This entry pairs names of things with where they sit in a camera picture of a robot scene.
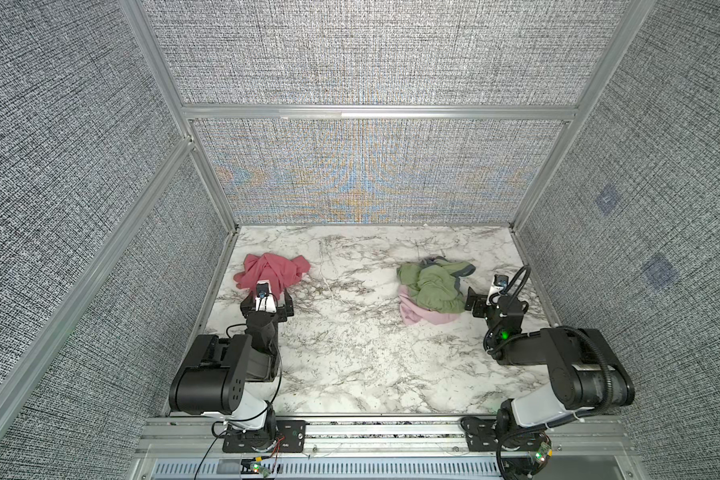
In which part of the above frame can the dark pink cloth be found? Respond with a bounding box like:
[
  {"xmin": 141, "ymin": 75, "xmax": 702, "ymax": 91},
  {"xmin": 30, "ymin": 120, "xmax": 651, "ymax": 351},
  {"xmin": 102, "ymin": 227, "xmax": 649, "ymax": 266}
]
[{"xmin": 233, "ymin": 253, "xmax": 311, "ymax": 299}]

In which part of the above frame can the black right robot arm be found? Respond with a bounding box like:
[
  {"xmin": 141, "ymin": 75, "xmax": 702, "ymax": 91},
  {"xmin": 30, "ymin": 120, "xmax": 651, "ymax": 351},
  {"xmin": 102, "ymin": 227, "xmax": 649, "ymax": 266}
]
[{"xmin": 460, "ymin": 289, "xmax": 635, "ymax": 452}]

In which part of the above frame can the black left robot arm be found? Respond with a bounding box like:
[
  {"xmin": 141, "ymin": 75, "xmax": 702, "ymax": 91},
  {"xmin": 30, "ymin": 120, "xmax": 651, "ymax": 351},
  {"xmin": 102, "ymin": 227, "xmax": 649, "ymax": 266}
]
[{"xmin": 168, "ymin": 289, "xmax": 294, "ymax": 453}]

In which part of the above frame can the grey blue cloth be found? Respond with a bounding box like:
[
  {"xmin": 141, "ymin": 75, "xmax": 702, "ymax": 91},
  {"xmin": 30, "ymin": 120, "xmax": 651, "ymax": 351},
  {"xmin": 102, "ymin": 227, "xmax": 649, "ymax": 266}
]
[{"xmin": 419, "ymin": 256, "xmax": 476, "ymax": 278}]

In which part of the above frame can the green cloth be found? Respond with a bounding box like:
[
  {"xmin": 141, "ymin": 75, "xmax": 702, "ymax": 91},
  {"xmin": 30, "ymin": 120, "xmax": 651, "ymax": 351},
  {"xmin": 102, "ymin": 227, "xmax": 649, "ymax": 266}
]
[{"xmin": 397, "ymin": 262, "xmax": 465, "ymax": 314}]

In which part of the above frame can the light pink cloth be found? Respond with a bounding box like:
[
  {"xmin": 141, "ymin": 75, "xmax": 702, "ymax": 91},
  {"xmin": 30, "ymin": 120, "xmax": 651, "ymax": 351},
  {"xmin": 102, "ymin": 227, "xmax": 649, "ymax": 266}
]
[{"xmin": 398, "ymin": 285, "xmax": 459, "ymax": 325}]

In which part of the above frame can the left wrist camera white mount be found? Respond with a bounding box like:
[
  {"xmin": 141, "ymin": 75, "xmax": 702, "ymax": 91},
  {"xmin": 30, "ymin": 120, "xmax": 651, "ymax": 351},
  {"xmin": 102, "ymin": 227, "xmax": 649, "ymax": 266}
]
[{"xmin": 254, "ymin": 280, "xmax": 277, "ymax": 313}]

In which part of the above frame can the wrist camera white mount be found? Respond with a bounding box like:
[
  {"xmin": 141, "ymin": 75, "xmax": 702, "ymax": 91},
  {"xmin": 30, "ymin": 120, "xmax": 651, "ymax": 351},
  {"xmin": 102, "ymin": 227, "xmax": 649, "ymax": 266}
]
[
  {"xmin": 488, "ymin": 274, "xmax": 510, "ymax": 298},
  {"xmin": 254, "ymin": 280, "xmax": 277, "ymax": 313}
]

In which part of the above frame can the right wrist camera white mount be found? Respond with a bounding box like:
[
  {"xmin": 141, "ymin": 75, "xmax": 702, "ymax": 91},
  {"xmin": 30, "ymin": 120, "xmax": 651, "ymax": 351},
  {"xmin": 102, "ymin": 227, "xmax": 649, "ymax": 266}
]
[{"xmin": 488, "ymin": 274, "xmax": 510, "ymax": 298}]

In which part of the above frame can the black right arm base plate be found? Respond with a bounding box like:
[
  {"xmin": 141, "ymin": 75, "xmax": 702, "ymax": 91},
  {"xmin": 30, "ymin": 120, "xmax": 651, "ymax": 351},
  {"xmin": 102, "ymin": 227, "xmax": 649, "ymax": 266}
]
[{"xmin": 459, "ymin": 415, "xmax": 550, "ymax": 452}]

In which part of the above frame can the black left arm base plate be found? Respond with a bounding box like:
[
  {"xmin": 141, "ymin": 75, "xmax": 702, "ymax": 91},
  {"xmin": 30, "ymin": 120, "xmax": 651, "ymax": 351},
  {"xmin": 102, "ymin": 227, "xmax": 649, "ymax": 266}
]
[{"xmin": 222, "ymin": 420, "xmax": 308, "ymax": 456}]

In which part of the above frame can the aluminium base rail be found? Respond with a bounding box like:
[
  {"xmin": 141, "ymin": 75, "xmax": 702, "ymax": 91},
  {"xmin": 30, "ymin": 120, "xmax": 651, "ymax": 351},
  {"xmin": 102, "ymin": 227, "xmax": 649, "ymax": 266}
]
[{"xmin": 126, "ymin": 414, "xmax": 649, "ymax": 479}]

